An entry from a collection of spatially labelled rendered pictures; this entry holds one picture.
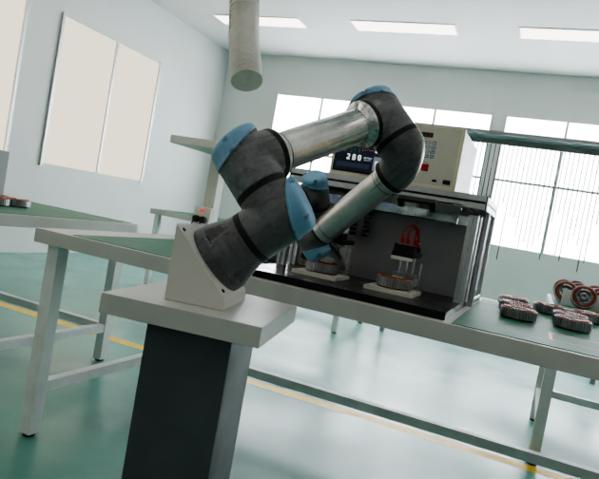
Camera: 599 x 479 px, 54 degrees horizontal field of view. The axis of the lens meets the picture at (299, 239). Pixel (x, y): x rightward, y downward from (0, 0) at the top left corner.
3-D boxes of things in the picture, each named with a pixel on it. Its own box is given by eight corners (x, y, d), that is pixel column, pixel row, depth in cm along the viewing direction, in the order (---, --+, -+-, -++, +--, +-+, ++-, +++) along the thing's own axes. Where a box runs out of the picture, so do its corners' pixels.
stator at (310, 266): (331, 276, 184) (334, 264, 184) (299, 269, 188) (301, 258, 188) (342, 275, 194) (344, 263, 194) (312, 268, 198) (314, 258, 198)
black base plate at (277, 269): (444, 320, 154) (446, 312, 154) (234, 272, 178) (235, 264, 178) (465, 306, 198) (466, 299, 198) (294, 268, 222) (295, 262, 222)
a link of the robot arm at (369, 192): (451, 162, 145) (323, 259, 174) (426, 126, 147) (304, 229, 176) (432, 166, 136) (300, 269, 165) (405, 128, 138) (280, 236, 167)
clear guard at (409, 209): (456, 224, 160) (460, 202, 160) (372, 210, 169) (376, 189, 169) (469, 229, 190) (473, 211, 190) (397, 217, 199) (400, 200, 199)
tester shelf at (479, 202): (485, 210, 182) (488, 196, 181) (288, 179, 207) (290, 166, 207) (495, 219, 222) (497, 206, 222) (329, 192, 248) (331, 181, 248)
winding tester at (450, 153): (454, 191, 188) (466, 128, 187) (328, 173, 204) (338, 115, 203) (468, 201, 224) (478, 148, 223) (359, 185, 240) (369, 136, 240)
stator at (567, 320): (544, 323, 188) (547, 312, 188) (571, 326, 192) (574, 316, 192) (570, 332, 178) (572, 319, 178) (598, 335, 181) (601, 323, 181)
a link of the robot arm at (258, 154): (251, 188, 113) (428, 123, 144) (213, 126, 116) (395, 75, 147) (232, 217, 123) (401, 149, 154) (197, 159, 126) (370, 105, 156)
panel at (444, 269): (469, 300, 197) (486, 213, 196) (292, 262, 222) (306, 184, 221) (470, 300, 198) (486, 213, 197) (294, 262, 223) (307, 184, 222)
